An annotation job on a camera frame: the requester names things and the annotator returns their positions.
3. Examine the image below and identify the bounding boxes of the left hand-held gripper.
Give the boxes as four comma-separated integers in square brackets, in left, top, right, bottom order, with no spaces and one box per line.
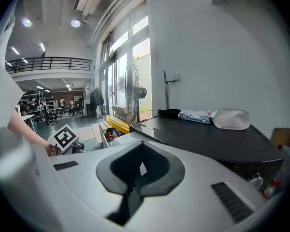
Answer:
[47,124,86,155]

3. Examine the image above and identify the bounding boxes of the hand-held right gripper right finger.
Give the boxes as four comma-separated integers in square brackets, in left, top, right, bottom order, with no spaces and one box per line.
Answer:
[143,140,268,232]

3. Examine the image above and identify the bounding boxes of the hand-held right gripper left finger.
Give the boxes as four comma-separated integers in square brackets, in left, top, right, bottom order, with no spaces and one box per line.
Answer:
[49,140,144,232]

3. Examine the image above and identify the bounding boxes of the person's left forearm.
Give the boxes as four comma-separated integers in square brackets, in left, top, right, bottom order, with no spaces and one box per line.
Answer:
[7,110,55,157]

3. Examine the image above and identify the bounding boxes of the flat cardboard sheet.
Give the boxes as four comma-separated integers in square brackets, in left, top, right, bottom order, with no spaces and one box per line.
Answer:
[76,126,100,141]

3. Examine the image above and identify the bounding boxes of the brown cardboard box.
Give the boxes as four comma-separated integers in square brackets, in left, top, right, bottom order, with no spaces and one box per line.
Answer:
[111,104,129,120]
[91,122,111,148]

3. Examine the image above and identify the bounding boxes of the metal shelving rack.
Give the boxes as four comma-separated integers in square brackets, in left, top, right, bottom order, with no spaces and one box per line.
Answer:
[19,90,55,126]

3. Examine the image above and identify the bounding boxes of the dark coat on rack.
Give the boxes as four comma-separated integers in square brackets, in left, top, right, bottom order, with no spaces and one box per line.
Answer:
[89,87,105,118]

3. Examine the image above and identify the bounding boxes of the yellow lid trash bin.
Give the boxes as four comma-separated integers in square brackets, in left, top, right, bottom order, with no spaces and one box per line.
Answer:
[103,115,131,142]

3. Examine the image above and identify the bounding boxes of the silver washing machine knob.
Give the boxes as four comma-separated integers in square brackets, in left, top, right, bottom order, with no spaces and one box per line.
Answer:
[246,172,264,190]

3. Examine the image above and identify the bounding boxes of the person's white trousers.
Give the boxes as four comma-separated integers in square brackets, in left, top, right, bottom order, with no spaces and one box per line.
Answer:
[0,127,71,232]

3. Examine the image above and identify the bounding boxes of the black balcony railing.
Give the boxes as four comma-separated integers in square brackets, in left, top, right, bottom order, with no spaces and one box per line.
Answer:
[4,56,93,75]

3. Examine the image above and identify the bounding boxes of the cluster of red-labelled bottles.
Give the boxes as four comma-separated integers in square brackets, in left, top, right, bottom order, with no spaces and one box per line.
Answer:
[262,177,284,200]

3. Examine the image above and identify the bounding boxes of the black standing fan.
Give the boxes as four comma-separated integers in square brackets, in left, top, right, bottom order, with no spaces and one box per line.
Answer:
[124,61,148,126]

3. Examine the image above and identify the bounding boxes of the person's white printed shirt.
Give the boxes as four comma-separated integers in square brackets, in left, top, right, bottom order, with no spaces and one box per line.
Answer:
[0,0,25,130]

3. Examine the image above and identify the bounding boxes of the checked cloth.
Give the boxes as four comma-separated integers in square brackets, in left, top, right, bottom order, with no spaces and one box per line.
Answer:
[178,109,212,125]

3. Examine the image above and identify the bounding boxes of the black cloth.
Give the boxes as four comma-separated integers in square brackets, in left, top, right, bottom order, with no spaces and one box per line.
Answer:
[157,108,182,119]

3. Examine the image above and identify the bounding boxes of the wooden board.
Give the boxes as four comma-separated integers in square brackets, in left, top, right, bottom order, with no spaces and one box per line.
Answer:
[270,127,290,150]

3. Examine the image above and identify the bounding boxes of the white ceiling pipes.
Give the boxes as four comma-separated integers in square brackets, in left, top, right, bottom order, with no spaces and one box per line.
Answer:
[87,0,148,48]

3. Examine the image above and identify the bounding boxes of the glass door with dark frame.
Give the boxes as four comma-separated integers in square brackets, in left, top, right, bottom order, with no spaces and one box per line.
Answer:
[100,15,152,122]

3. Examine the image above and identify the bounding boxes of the grey wall pipe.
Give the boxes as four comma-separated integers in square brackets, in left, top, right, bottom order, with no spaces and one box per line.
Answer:
[163,69,181,110]

